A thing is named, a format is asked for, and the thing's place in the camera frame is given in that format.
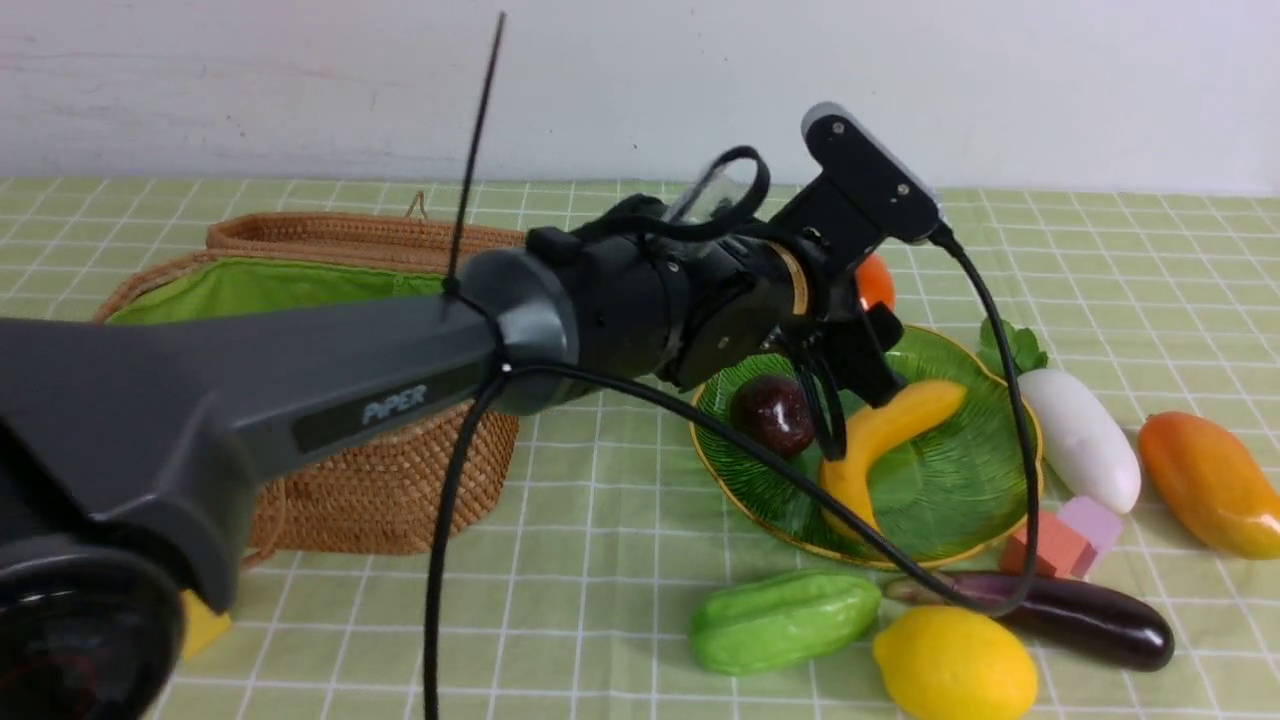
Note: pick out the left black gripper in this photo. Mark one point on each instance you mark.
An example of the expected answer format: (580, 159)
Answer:
(835, 337)

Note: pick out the orange persimmon with green calyx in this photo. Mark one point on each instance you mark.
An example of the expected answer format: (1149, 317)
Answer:
(875, 283)

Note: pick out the dark purple mangosteen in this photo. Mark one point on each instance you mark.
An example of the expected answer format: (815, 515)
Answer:
(772, 410)

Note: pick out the yellow banana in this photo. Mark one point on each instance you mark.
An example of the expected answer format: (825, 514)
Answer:
(872, 432)

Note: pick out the yellow lemon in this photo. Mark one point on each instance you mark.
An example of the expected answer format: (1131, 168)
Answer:
(940, 662)

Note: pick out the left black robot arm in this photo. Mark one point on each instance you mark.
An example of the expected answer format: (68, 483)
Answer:
(132, 454)

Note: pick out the white radish with leaves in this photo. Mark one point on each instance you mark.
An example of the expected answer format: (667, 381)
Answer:
(1085, 446)

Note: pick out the red-orange foam cube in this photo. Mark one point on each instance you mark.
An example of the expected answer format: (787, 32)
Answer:
(1061, 550)

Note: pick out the pink foam cube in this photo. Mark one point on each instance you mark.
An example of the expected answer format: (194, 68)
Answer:
(1098, 529)

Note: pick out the green checkered tablecloth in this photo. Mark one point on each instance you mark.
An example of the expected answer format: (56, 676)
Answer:
(571, 600)

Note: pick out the purple eggplant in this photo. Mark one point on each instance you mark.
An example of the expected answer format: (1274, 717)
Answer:
(1085, 618)

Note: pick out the orange yellow mango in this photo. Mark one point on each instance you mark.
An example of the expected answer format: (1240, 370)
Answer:
(1211, 483)

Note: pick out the woven rattan basket lid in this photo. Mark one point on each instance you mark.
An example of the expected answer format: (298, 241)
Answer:
(413, 243)

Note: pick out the green fabric basket liner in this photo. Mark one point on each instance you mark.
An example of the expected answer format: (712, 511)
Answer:
(205, 285)

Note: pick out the yellow foam block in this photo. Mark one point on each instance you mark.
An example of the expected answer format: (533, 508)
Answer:
(203, 625)

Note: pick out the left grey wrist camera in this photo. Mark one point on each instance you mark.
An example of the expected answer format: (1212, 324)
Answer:
(862, 194)

